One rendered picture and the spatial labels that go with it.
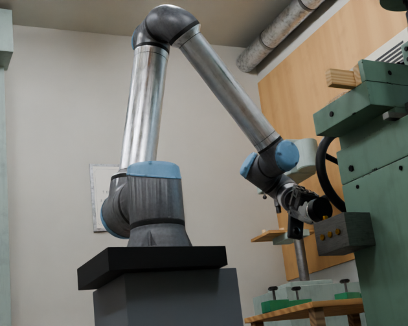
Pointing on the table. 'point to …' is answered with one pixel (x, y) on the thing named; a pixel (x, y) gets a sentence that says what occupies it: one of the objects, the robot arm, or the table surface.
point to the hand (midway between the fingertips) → (310, 223)
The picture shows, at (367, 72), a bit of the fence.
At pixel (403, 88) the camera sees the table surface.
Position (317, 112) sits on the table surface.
